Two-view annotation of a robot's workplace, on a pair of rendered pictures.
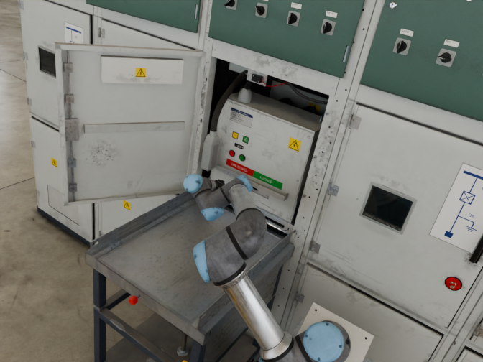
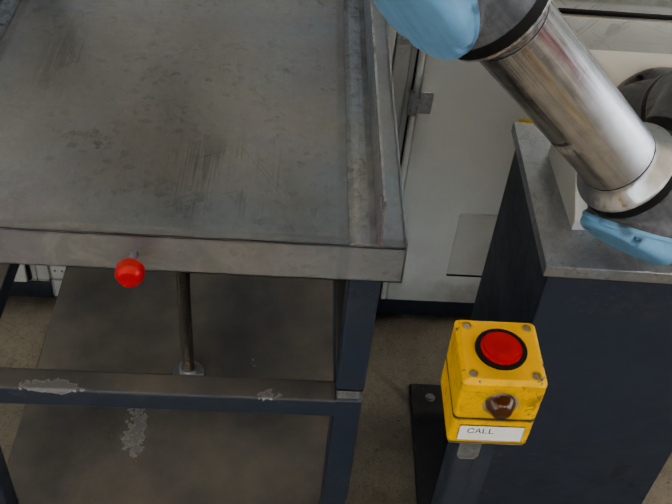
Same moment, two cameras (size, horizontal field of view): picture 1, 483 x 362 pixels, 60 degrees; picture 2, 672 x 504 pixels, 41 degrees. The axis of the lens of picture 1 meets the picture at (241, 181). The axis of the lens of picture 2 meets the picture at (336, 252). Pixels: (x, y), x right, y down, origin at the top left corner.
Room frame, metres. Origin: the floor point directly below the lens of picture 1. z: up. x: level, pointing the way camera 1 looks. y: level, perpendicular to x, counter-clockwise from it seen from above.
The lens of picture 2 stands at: (0.40, 0.50, 1.54)
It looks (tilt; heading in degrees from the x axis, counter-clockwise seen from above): 44 degrees down; 327
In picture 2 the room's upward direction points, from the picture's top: 6 degrees clockwise
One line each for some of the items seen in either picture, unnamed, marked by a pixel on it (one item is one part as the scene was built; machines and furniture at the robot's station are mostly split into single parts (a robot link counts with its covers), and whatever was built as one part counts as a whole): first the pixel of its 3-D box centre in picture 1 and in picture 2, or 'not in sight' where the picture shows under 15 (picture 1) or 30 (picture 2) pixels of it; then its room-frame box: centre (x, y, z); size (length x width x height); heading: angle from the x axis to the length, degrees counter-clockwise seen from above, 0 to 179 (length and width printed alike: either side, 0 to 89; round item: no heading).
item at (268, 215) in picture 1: (248, 205); not in sight; (1.78, -0.06, 0.89); 0.54 x 0.05 x 0.06; 61
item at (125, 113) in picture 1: (133, 128); not in sight; (1.76, 0.54, 1.21); 0.63 x 0.07 x 0.74; 122
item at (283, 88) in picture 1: (313, 111); not in sight; (2.27, -0.32, 1.28); 0.58 x 0.02 x 0.19; 61
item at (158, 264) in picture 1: (196, 253); (171, 85); (1.43, 0.13, 0.82); 0.68 x 0.62 x 0.06; 151
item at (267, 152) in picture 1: (255, 161); not in sight; (1.77, -0.05, 1.15); 0.48 x 0.01 x 0.48; 61
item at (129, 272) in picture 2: (135, 299); (131, 266); (1.12, 0.31, 0.82); 0.04 x 0.03 x 0.03; 151
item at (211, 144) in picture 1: (210, 151); not in sight; (1.81, 0.17, 1.14); 0.08 x 0.05 x 0.17; 151
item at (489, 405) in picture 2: not in sight; (501, 409); (0.74, 0.08, 0.87); 0.03 x 0.01 x 0.03; 61
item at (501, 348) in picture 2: not in sight; (500, 351); (0.79, 0.06, 0.90); 0.04 x 0.04 x 0.02
